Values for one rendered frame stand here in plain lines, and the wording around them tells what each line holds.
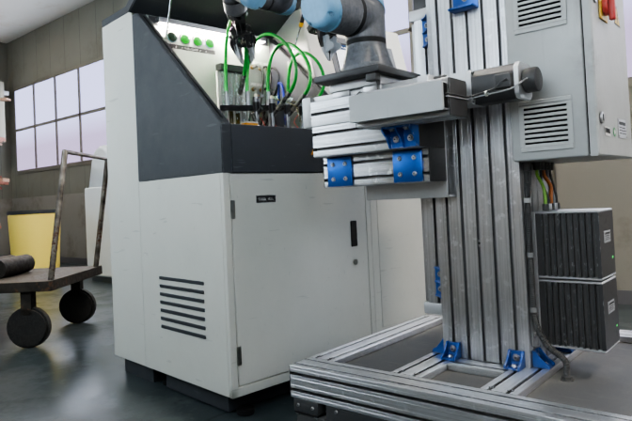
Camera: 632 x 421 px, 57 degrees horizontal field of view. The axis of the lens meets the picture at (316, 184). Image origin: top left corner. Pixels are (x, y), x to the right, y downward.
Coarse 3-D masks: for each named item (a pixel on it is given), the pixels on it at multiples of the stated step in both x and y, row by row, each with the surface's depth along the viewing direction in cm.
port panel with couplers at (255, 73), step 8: (256, 56) 266; (264, 56) 269; (256, 64) 266; (264, 64) 269; (256, 72) 265; (264, 72) 269; (256, 80) 265; (264, 80) 269; (256, 88) 261; (272, 88) 268; (264, 96) 268; (264, 104) 268; (264, 120) 267
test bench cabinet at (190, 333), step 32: (160, 192) 216; (192, 192) 199; (224, 192) 186; (160, 224) 216; (192, 224) 200; (224, 224) 186; (160, 256) 216; (192, 256) 200; (224, 256) 186; (160, 288) 217; (192, 288) 200; (224, 288) 187; (160, 320) 217; (192, 320) 201; (224, 320) 187; (160, 352) 218; (192, 352) 201; (224, 352) 187; (192, 384) 207; (224, 384) 188; (256, 384) 191; (288, 384) 209
